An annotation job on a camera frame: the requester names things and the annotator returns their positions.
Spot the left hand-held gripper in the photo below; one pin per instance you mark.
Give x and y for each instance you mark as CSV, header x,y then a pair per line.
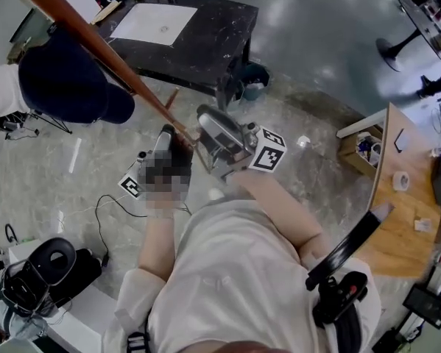
x,y
131,187

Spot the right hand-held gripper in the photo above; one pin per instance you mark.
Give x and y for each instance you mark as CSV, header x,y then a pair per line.
x,y
268,153

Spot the navy baseball cap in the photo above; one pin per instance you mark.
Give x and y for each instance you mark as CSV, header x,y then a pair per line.
x,y
69,83

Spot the wooden coat rack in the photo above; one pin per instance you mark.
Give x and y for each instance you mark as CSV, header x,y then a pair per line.
x,y
95,50

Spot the person's left forearm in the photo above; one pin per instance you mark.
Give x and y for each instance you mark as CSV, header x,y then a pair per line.
x,y
157,248

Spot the person's right forearm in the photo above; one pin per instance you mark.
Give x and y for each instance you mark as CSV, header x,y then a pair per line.
x,y
275,212

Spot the black trash bin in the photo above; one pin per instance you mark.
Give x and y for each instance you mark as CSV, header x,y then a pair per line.
x,y
255,83

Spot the black marble sink table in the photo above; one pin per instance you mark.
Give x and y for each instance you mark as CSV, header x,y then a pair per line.
x,y
212,31

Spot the white paper sheet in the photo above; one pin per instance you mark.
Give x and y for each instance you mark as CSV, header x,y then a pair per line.
x,y
154,22

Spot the hairpin leg table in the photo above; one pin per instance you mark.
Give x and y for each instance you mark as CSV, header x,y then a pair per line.
x,y
39,120

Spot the black power adapter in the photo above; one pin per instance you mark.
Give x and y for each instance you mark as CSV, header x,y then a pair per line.
x,y
105,261

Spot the light wooden board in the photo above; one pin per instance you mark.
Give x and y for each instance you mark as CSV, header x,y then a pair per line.
x,y
106,12

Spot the open cardboard box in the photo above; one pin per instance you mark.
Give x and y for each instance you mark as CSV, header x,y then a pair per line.
x,y
360,153

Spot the person's white shirt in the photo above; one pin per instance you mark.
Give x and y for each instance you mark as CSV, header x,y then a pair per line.
x,y
235,278

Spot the black fabric bag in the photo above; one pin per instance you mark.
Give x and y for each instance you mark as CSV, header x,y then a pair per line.
x,y
84,270

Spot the smartphone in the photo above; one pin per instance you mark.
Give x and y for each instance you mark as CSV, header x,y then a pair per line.
x,y
397,143

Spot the white tape roll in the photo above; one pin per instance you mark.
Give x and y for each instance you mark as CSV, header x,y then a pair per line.
x,y
401,180

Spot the curved wooden desk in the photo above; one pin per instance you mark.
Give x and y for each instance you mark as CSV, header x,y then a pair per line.
x,y
404,215

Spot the white box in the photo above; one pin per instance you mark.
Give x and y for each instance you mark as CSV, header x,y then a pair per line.
x,y
80,326

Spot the black hip controller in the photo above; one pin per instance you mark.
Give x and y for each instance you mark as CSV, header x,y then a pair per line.
x,y
339,296

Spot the small paper packet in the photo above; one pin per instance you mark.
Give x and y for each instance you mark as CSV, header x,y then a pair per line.
x,y
422,224

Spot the black monitor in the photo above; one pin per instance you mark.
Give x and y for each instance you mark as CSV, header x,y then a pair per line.
x,y
428,305

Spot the black pedestal table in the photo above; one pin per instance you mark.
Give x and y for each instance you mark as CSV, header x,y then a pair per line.
x,y
387,53

